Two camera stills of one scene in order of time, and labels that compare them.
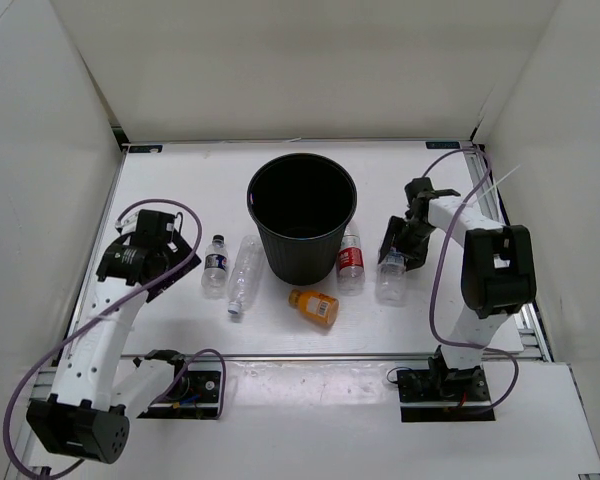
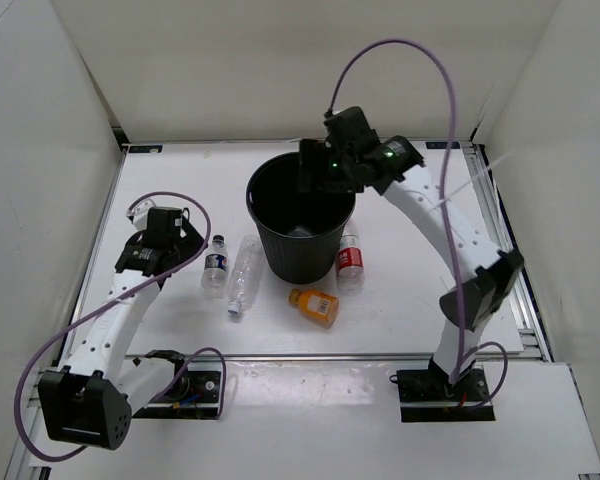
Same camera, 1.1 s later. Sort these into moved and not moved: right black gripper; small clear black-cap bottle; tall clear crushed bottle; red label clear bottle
Moved: right black gripper
Not moved: red label clear bottle; small clear black-cap bottle; tall clear crushed bottle
